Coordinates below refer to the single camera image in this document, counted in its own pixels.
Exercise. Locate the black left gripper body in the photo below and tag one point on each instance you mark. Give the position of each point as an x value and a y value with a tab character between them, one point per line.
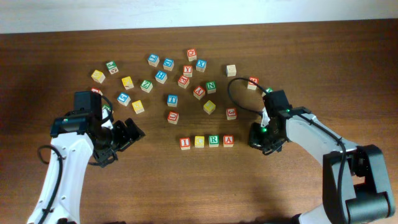
118	138

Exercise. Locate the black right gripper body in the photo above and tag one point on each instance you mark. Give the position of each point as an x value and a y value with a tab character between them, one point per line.
265	138

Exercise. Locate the red A block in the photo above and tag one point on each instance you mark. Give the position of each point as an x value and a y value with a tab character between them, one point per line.
228	140

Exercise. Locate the green R block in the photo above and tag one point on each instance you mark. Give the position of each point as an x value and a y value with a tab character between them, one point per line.
214	140

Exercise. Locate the yellow C block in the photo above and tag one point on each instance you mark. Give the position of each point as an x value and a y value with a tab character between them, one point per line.
199	141

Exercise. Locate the red I block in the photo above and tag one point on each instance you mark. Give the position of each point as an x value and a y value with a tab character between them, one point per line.
185	143

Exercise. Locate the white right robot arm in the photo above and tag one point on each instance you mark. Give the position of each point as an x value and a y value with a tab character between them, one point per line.
356	186

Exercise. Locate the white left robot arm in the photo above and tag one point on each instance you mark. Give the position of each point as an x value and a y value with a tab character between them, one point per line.
88	131

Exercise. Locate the green B block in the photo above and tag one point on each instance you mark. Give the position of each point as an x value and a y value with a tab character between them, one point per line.
106	107

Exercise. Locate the blue 5 block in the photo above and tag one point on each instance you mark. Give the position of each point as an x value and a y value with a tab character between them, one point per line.
123	99

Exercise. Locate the red 3 block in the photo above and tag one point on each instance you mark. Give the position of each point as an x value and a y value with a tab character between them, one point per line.
231	113

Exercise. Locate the yellow S block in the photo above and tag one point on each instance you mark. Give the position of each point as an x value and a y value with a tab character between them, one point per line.
138	106

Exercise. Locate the green V block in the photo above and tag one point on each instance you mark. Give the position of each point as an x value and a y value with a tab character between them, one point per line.
268	90

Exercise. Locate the red 9 block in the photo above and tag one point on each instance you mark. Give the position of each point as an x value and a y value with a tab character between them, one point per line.
95	90

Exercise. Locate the red M block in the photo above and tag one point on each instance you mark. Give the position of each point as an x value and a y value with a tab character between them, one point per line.
252	83

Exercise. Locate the yellow block upper left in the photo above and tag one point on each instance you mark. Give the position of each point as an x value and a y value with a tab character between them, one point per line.
127	83

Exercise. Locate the yellow block far left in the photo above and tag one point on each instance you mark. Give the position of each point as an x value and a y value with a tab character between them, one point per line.
98	76

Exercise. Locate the green Z block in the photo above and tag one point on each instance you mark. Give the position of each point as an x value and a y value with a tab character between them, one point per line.
146	86

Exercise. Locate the yellow block centre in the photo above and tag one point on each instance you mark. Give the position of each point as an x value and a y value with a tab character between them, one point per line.
209	107

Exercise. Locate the red U block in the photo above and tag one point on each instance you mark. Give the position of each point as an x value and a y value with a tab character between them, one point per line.
173	117

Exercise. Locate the green J block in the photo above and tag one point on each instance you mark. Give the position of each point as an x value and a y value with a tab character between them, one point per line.
112	67

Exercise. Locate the blue T block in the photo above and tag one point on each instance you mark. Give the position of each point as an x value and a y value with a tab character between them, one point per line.
172	100

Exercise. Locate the plain wooden block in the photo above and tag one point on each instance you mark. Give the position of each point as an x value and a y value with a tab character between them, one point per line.
231	70

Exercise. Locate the green N block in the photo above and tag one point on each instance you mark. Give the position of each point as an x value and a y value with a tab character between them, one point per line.
211	87

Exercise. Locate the blue H block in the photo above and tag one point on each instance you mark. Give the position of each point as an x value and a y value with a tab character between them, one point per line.
161	77

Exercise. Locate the red Y block lower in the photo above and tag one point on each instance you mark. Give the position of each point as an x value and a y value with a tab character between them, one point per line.
199	92

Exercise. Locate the red y block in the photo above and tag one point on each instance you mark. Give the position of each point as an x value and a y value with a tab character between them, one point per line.
187	70
199	92

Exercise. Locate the red E block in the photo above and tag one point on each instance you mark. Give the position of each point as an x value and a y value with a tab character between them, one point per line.
183	81

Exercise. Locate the blue D block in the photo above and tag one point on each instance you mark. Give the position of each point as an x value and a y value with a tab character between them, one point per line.
168	64

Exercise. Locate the blue X block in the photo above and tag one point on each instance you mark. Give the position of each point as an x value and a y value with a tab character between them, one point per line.
201	65

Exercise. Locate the red Y block upper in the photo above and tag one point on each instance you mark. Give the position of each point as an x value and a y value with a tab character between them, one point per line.
187	70

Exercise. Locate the red Q block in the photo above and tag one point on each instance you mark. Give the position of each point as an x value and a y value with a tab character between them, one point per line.
191	55

